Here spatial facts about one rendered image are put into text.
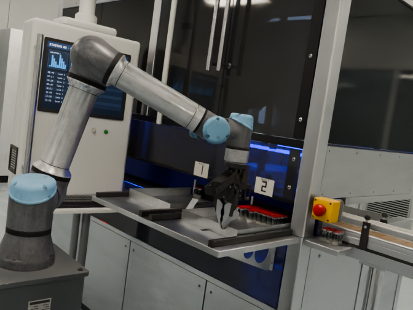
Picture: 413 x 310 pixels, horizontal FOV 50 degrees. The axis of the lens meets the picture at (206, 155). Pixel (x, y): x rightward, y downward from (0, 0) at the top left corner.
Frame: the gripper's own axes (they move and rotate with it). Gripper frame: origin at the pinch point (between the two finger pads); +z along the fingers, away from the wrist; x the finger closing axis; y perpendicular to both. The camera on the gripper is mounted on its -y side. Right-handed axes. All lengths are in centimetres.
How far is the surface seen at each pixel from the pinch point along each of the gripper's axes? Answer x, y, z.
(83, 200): 70, -8, 9
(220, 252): -10.9, -11.2, 4.0
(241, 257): -1.1, 10.8, 11.5
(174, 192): 54, 26, 2
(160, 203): 33.5, 2.2, 1.2
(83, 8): 96, -5, -73
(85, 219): 97, 9, 25
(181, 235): 5.1, -11.7, 3.7
